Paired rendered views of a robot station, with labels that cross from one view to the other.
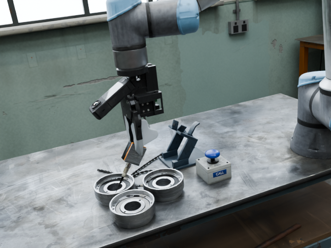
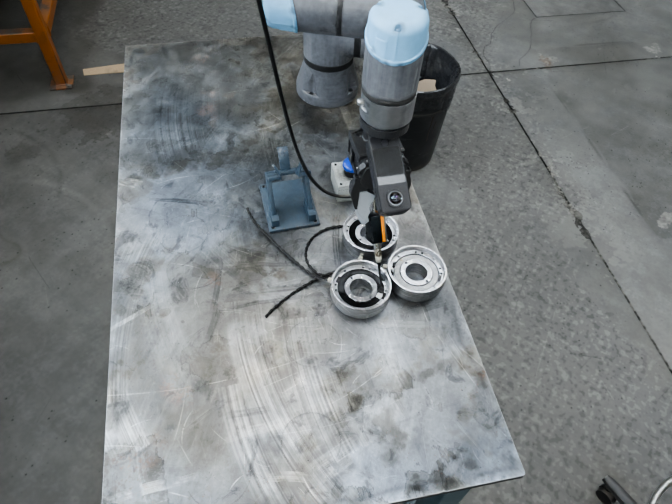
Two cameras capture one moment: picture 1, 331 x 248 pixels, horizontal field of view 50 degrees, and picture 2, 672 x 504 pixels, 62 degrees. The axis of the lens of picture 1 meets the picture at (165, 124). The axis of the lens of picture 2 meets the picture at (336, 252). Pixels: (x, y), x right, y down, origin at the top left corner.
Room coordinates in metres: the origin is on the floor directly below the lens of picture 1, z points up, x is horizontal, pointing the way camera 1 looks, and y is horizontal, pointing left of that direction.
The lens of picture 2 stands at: (0.80, 0.70, 1.63)
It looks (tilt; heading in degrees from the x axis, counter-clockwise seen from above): 52 degrees down; 275
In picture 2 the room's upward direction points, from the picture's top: 4 degrees clockwise
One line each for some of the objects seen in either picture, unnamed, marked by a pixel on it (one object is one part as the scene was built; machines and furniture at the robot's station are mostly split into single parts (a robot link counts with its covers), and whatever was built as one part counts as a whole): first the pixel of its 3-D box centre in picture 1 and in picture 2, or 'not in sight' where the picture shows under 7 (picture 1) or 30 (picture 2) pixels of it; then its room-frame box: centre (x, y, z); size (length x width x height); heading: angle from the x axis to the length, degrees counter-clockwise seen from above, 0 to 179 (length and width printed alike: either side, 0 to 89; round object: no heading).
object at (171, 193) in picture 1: (163, 185); (370, 236); (0.80, 0.02, 0.82); 0.10 x 0.10 x 0.04
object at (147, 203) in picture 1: (133, 209); (415, 274); (0.71, 0.10, 0.82); 0.08 x 0.08 x 0.02
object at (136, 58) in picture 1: (130, 57); (385, 103); (0.80, 0.06, 1.15); 0.08 x 0.08 x 0.05
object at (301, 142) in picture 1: (317, 132); (327, 70); (0.95, -0.44, 0.85); 0.15 x 0.15 x 0.10
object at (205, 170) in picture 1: (215, 167); (350, 178); (0.85, -0.12, 0.82); 0.08 x 0.07 x 0.05; 109
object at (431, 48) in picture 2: not in sight; (407, 111); (0.71, -1.16, 0.21); 0.34 x 0.34 x 0.43
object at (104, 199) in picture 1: (115, 189); (360, 290); (0.80, 0.15, 0.82); 0.10 x 0.10 x 0.04
